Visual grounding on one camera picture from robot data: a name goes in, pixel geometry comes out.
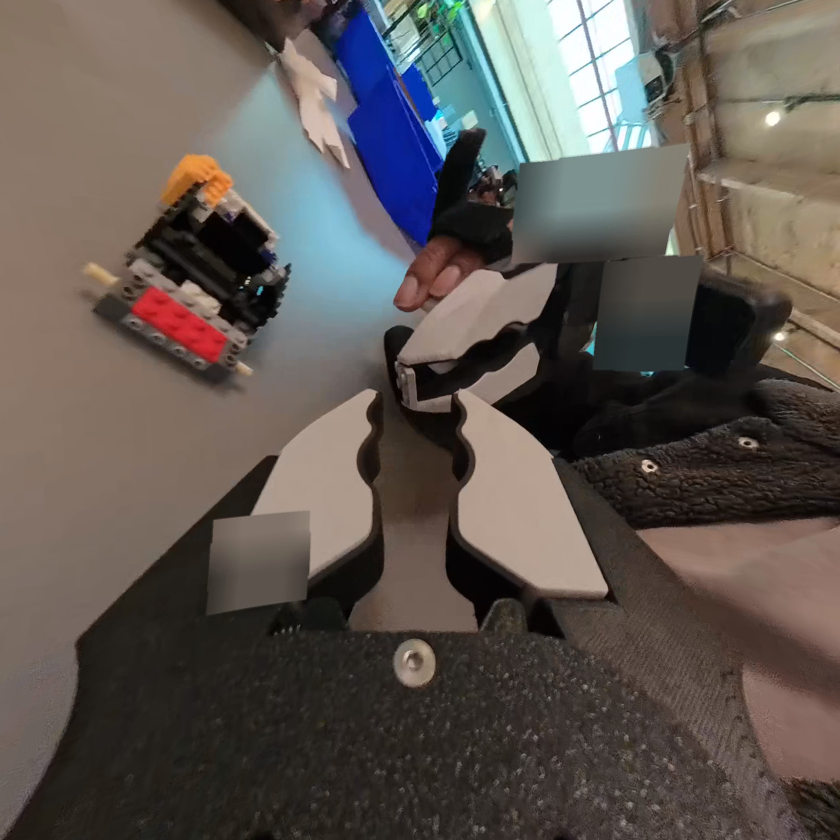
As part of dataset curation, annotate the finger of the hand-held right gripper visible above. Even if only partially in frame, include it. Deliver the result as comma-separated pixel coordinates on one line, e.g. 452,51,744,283
415,343,542,414
395,261,560,366

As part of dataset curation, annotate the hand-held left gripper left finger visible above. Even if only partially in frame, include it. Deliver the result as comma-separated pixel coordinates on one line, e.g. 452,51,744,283
251,387,385,618

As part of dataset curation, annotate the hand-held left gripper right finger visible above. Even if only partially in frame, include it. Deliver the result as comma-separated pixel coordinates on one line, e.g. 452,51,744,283
446,390,611,624

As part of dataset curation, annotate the toy brick car model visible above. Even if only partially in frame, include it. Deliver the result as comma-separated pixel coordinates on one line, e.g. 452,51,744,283
80,153,294,384

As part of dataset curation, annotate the grey desk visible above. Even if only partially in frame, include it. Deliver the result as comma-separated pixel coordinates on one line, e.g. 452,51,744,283
0,0,447,840

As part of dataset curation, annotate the person's right hand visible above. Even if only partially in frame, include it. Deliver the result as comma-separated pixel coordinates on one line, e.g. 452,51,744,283
392,235,492,314

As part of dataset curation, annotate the person's dark fleece jacket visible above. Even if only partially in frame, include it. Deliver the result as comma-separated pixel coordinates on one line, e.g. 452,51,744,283
570,377,840,840

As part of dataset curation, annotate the blue plastic bin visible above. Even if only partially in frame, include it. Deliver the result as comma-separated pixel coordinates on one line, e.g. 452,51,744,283
333,5,445,245

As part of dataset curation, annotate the torn white paper bag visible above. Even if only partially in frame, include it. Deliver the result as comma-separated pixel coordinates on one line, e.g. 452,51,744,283
274,31,353,173

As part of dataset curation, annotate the white ceiling device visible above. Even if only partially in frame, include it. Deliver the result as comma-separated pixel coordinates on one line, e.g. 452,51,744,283
616,45,681,107

